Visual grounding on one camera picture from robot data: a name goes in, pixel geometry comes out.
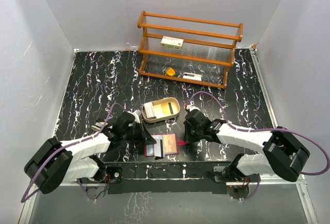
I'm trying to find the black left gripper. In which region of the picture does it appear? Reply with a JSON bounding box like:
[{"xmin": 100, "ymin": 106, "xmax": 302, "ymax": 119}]
[{"xmin": 122, "ymin": 121, "xmax": 156, "ymax": 147}]

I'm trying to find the white silver credit card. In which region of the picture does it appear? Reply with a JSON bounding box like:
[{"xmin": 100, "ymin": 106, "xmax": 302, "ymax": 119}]
[{"xmin": 153, "ymin": 135, "xmax": 164, "ymax": 158}]

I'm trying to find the red card holder wallet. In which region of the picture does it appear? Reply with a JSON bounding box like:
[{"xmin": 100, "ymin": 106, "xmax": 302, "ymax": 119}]
[{"xmin": 144, "ymin": 134, "xmax": 188, "ymax": 158}]

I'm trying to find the gold credit card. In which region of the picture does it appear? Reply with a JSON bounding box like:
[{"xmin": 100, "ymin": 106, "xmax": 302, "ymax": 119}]
[{"xmin": 163, "ymin": 134, "xmax": 178, "ymax": 155}]

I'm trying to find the beige oval card tray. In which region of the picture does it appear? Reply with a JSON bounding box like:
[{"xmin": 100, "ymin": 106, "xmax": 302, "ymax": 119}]
[{"xmin": 142, "ymin": 98, "xmax": 180, "ymax": 123}]

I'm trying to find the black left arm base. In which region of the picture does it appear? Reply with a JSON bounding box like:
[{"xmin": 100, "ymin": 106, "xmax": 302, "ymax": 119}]
[{"xmin": 77, "ymin": 156, "xmax": 123, "ymax": 204}]

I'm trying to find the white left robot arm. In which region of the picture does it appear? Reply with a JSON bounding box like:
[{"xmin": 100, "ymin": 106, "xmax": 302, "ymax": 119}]
[{"xmin": 24, "ymin": 111, "xmax": 156, "ymax": 194}]

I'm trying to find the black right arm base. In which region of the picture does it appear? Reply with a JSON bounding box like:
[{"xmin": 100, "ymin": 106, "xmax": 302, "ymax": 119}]
[{"xmin": 206, "ymin": 153, "xmax": 261, "ymax": 203}]

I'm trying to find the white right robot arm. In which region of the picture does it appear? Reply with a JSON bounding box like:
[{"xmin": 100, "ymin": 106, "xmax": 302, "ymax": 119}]
[{"xmin": 184, "ymin": 107, "xmax": 310, "ymax": 182}]

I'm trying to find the white stapler on shelf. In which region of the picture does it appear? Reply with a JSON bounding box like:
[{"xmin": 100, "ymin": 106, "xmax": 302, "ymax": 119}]
[{"xmin": 183, "ymin": 72, "xmax": 202, "ymax": 82}]

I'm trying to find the orange yellow small block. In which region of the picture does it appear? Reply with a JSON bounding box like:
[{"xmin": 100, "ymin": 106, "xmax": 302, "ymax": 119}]
[{"xmin": 165, "ymin": 67, "xmax": 176, "ymax": 77}]

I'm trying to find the orange wooden shelf rack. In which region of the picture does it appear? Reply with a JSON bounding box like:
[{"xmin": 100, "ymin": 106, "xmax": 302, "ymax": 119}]
[{"xmin": 137, "ymin": 11, "xmax": 243, "ymax": 89}]

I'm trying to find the white red medicine box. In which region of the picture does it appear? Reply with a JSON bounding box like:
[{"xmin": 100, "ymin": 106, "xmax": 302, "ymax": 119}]
[{"xmin": 160, "ymin": 36, "xmax": 184, "ymax": 50}]

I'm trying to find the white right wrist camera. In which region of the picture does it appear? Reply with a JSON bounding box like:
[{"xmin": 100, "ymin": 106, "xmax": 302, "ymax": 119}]
[{"xmin": 185, "ymin": 104, "xmax": 200, "ymax": 112}]

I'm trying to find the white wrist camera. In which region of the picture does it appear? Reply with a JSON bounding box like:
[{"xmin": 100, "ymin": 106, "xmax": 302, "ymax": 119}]
[
  {"xmin": 185, "ymin": 104, "xmax": 200, "ymax": 112},
  {"xmin": 131, "ymin": 109, "xmax": 142, "ymax": 123}
]

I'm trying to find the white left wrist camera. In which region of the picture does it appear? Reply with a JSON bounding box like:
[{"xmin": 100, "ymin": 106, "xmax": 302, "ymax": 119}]
[{"xmin": 131, "ymin": 109, "xmax": 142, "ymax": 123}]

